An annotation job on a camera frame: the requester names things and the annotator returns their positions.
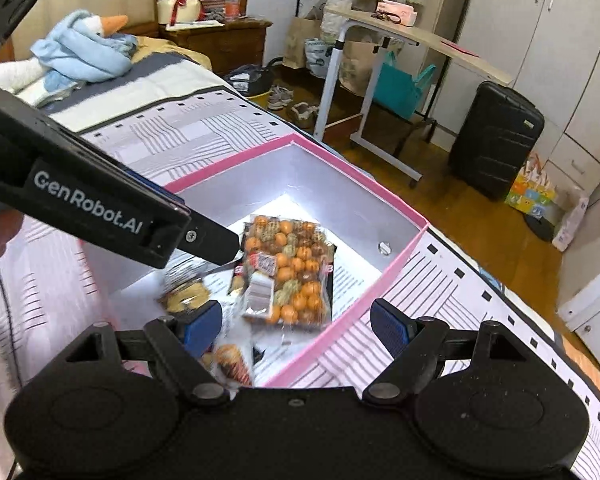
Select pink tissue box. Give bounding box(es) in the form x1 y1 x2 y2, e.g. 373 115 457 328
375 0 417 27

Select black suitcase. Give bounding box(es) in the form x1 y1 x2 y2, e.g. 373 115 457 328
448 80 545 202

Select brown paper bag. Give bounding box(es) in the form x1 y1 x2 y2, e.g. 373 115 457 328
283 18 321 70

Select teal tote bag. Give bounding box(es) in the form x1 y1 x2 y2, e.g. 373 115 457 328
374 52 437 120

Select colourful cardboard box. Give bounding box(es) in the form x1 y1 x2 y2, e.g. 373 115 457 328
504 153 557 219

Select wooden rolling desk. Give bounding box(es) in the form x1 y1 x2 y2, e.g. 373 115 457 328
312 5 515 183

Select striped bed sheet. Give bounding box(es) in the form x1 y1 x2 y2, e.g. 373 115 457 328
0 90 600 479

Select clear bag orange nuts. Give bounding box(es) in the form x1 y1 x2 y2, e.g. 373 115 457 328
237 214 336 330

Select blue goose plush toy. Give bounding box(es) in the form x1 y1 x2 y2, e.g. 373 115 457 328
0 10 137 105

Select wooden nightstand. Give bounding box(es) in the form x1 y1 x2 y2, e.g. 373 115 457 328
124 18 272 76

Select silver snack bar wrapper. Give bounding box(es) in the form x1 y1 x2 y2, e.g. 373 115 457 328
158 258 232 314

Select pink cardboard box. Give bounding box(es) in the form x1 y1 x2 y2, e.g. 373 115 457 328
84 134 427 387

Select cream noodle snack bag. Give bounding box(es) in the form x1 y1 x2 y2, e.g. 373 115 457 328
199 303 261 388

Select white wardrobe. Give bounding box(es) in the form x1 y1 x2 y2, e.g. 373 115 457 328
457 0 600 193

